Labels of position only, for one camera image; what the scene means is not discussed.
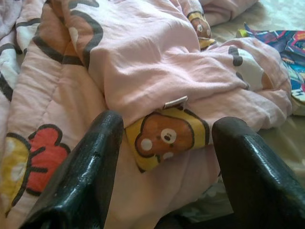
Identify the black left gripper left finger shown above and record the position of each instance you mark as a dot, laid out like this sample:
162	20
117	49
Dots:
83	181

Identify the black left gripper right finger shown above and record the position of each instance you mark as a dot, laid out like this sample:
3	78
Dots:
257	186

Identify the pink cartoon print blanket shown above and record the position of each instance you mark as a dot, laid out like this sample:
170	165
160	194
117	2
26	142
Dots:
155	59

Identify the colourful cartoon book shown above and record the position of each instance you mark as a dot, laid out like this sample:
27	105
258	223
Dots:
295	47

